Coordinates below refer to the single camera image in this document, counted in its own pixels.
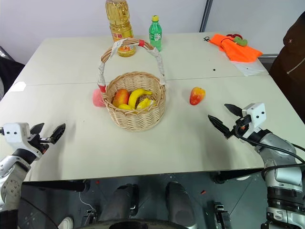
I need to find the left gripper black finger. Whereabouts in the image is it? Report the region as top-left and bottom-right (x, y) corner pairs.
(48, 123), (66, 145)
(30, 123), (45, 138)

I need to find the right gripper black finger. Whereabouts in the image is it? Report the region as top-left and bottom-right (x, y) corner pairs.
(224, 103), (244, 117)
(207, 114), (232, 139)

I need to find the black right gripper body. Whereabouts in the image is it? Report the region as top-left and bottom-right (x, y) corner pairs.
(230, 114), (253, 139)

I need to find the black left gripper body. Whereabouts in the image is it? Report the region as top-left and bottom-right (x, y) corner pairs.
(28, 135), (52, 158)

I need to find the red-yellow pepper on table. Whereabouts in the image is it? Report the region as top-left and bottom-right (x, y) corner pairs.
(189, 86), (206, 106)

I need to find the white paper sheet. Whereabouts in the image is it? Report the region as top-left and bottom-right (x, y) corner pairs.
(234, 58), (266, 77)

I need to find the white paper label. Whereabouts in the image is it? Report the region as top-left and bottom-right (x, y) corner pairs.
(10, 81), (27, 93)

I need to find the pink toy peach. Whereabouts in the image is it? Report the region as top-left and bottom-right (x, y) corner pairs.
(92, 88), (106, 108)

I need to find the orange cloth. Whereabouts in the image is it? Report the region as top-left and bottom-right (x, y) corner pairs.
(209, 33), (264, 63)

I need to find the dark bag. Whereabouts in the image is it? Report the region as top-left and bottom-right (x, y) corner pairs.
(0, 46), (26, 101)

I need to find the person in dark brown coat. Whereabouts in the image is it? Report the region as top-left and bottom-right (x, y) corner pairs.
(269, 16), (305, 125)

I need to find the red green fabric toy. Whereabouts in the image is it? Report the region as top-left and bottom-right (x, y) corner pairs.
(226, 33), (249, 47)

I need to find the red orange toy mango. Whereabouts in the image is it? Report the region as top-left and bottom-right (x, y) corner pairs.
(112, 88), (131, 108)

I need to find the yellow toy lemon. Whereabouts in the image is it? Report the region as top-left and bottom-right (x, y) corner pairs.
(135, 97), (157, 111)

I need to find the yellow toy banana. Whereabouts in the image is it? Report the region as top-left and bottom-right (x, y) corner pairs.
(128, 88), (153, 108)

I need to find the white shoe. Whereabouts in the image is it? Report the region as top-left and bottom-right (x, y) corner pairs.
(58, 215), (73, 229)

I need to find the dark rounded robot foot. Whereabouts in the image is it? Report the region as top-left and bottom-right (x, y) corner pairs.
(98, 183), (140, 223)
(165, 181), (199, 228)

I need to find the small green soda bottle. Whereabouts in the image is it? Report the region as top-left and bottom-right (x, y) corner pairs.
(148, 15), (164, 52)

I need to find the large yellow cooking oil bottle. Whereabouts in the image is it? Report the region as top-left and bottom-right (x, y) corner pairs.
(104, 0), (137, 58)

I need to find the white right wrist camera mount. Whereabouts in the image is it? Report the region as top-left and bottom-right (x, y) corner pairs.
(241, 103), (266, 139)

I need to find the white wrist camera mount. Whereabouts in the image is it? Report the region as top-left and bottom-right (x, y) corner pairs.
(3, 122), (41, 158)
(241, 103), (266, 139)

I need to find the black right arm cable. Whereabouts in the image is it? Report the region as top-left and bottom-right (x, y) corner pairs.
(234, 130), (305, 176)

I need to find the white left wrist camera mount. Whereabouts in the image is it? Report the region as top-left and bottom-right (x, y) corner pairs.
(3, 122), (41, 158)

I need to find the black table frame bar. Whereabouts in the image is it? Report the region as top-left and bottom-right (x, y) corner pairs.
(22, 179), (90, 193)
(209, 170), (265, 185)

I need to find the wicker basket with wrapped handle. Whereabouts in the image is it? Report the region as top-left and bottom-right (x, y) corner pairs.
(96, 38), (167, 133)

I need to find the grey partition post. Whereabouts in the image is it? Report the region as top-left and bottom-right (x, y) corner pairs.
(198, 0), (214, 33)

